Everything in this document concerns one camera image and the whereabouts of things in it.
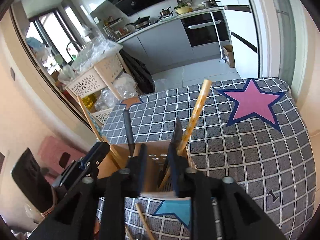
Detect steel cooking pot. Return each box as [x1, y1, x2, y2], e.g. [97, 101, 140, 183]
[159, 7, 173, 18]

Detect yellow oil bottle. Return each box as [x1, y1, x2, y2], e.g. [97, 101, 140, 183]
[82, 95, 98, 112]

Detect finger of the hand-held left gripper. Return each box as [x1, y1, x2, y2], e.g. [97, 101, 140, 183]
[80, 142, 111, 167]
[54, 149, 112, 188]

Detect white plastic bag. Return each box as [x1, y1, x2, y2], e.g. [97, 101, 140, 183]
[57, 65, 78, 84]

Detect black kitchen faucet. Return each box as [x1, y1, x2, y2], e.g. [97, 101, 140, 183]
[65, 42, 83, 60]

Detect crumpled clear plastic bags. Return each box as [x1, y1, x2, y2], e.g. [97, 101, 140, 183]
[94, 74, 139, 110]

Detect cardboard box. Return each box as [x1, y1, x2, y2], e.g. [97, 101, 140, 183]
[222, 44, 237, 68]

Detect clear plastic bag pile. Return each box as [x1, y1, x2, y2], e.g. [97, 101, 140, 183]
[71, 34, 123, 72]

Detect person's left hand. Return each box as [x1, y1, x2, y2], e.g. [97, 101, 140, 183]
[37, 186, 60, 218]

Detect seasoning rack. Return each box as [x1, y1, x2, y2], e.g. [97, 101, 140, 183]
[104, 17, 130, 40]

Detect green bowl with vegetables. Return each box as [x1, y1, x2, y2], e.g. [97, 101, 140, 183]
[174, 2, 193, 15]

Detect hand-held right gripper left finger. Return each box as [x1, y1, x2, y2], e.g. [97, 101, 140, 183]
[27, 144, 148, 240]

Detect sliding glass door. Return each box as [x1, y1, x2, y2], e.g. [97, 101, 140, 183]
[246, 0, 304, 98]

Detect white plastic utensil holder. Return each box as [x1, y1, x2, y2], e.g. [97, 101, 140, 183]
[99, 140, 198, 202]

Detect grey checked star tablecloth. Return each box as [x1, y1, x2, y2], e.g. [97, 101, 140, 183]
[96, 76, 315, 240]

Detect black spoon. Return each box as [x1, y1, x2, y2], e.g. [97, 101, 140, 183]
[171, 116, 183, 150]
[122, 110, 135, 158]

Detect white refrigerator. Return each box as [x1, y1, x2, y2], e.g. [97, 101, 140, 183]
[212, 0, 259, 79]

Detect black built-in oven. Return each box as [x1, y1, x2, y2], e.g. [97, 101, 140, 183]
[180, 11, 229, 47]

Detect hanging blue white bag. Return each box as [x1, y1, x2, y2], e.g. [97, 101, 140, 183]
[25, 37, 53, 63]

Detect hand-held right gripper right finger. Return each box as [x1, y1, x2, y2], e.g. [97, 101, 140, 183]
[167, 142, 287, 240]

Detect cream plastic basket cart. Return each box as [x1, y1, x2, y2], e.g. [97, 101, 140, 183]
[64, 54, 140, 128]

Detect black wok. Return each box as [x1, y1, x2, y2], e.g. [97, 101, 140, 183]
[125, 16, 151, 29]

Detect pink plastic stool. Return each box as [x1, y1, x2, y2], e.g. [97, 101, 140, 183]
[37, 135, 83, 178]

